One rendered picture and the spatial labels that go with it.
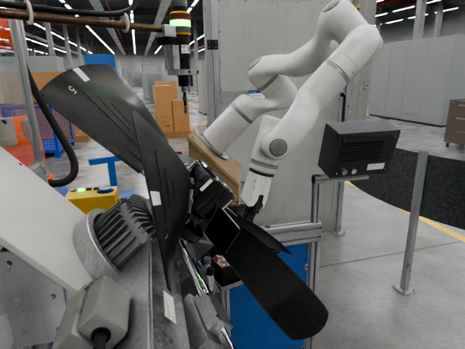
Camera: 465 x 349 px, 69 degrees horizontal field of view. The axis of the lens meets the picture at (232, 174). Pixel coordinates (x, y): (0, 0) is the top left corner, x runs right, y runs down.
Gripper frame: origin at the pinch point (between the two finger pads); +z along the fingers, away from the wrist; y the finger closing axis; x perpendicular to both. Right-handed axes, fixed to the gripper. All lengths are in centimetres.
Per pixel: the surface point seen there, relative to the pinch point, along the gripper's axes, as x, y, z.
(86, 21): -49, 25, -39
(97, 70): -47, 13, -31
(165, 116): 20, -737, 42
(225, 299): 2.8, -5.5, 31.5
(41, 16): -54, 29, -37
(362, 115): 394, -529, -79
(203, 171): -22.6, 25.5, -17.5
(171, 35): -34, 16, -42
